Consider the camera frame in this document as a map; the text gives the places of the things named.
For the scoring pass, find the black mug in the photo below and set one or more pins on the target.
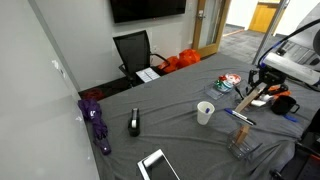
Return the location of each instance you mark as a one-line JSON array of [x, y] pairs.
[[285, 104]]

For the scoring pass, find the wall mounted black television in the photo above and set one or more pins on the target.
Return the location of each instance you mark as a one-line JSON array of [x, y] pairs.
[[132, 10]]

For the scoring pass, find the red white bow pack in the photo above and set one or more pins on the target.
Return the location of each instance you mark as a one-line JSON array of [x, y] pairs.
[[233, 78]]

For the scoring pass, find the long clear plastic container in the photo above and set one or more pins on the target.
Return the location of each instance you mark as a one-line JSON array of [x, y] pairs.
[[214, 93]]

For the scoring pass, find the wooden Merry Christmas stamp block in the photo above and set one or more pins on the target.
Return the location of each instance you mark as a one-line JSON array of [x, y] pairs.
[[250, 97]]

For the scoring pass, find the white paper cup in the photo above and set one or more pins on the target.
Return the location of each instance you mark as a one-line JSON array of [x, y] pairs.
[[202, 117]]

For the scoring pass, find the black marker pen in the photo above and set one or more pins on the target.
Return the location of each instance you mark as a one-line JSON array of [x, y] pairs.
[[239, 92]]

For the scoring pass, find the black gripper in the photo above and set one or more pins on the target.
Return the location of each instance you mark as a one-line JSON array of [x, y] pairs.
[[268, 76]]

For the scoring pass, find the blue clip on table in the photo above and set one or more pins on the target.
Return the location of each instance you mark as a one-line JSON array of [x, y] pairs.
[[290, 118]]

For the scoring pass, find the orange item clear tray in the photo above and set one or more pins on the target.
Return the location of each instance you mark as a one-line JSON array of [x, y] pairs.
[[279, 90]]

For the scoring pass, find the grey tablecloth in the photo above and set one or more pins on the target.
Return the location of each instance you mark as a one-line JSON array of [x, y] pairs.
[[168, 121]]

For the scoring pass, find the blue capped marker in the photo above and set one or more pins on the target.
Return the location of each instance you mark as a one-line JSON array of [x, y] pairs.
[[240, 116]]

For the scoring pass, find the tablet with white frame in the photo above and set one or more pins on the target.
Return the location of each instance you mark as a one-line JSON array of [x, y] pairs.
[[157, 167]]

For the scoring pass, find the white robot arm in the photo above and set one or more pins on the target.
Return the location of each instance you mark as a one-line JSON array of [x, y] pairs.
[[291, 56]]

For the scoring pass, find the black mesh office chair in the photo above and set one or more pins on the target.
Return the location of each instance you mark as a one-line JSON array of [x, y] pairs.
[[135, 53]]

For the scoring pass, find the blue white bow pack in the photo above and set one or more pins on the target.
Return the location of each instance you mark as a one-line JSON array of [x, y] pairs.
[[224, 86]]

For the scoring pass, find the red green gift bows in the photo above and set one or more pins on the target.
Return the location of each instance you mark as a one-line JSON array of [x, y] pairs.
[[222, 78]]

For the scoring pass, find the purple folded umbrella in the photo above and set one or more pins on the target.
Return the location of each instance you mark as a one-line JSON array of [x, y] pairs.
[[92, 112]]

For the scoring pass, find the white papers on chair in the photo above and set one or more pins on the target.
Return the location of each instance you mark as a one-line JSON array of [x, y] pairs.
[[147, 75]]

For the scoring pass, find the plain wooden stamp block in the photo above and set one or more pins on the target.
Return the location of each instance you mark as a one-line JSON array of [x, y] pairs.
[[243, 132]]

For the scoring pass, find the wooden glass door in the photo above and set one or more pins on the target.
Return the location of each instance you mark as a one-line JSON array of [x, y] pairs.
[[210, 20]]

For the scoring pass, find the orange bags on floor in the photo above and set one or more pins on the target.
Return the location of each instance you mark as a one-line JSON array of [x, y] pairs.
[[185, 58]]

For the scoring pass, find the small clear plastic container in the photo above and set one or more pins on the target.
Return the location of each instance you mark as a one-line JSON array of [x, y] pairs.
[[242, 150]]

